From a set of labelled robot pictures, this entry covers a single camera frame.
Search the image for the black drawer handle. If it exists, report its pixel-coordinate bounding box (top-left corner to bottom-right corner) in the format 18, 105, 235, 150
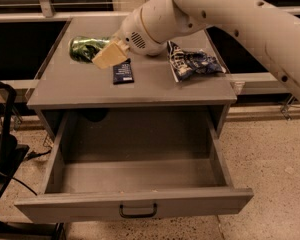
119, 203, 158, 219

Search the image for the black floor cable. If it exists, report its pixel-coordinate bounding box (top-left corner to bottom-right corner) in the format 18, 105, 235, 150
0, 148, 53, 197

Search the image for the dark blue snack bar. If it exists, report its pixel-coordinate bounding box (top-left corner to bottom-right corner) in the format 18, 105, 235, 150
113, 59, 134, 85

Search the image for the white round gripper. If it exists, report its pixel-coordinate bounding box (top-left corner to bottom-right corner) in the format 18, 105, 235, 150
92, 9, 166, 69

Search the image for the green soda can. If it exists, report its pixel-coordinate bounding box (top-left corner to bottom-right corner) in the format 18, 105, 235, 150
69, 36, 110, 63

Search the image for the grey open top drawer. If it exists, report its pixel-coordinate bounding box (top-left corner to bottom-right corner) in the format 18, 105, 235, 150
15, 109, 253, 223

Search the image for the blue crumpled chip bag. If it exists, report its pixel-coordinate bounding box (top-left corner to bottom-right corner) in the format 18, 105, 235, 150
167, 41, 226, 82

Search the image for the metal window railing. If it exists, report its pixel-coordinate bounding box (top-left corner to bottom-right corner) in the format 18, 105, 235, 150
0, 0, 300, 23

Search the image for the grey cabinet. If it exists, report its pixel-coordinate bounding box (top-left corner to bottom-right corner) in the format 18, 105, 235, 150
25, 15, 238, 138

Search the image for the black chair frame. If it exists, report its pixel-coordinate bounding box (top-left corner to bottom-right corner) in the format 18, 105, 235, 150
0, 81, 66, 240

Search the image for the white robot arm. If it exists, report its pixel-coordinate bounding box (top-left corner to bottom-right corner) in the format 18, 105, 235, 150
92, 0, 300, 102

